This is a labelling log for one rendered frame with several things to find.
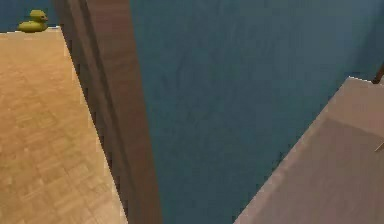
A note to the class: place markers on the yellow rubber duck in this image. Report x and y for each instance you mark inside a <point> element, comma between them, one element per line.
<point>33,25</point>

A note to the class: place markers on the brown wooden furniture leg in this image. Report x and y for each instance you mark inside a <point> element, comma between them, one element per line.
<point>379,76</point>

